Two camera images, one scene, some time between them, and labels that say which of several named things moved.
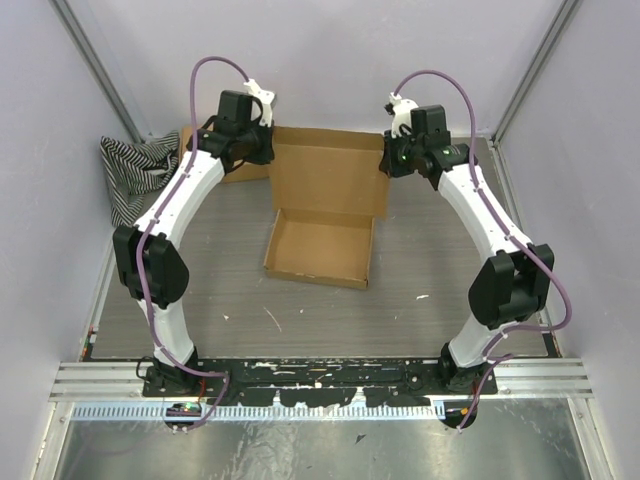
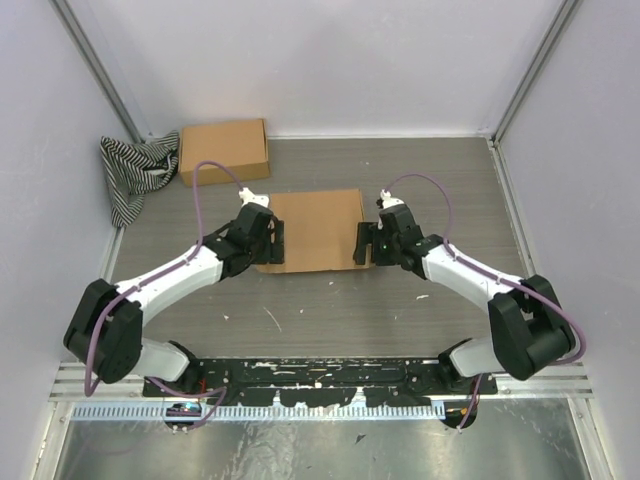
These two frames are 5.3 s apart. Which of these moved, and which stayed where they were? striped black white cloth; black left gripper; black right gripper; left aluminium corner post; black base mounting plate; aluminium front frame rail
Moved: black left gripper; black right gripper
Stayed: black base mounting plate; aluminium front frame rail; left aluminium corner post; striped black white cloth
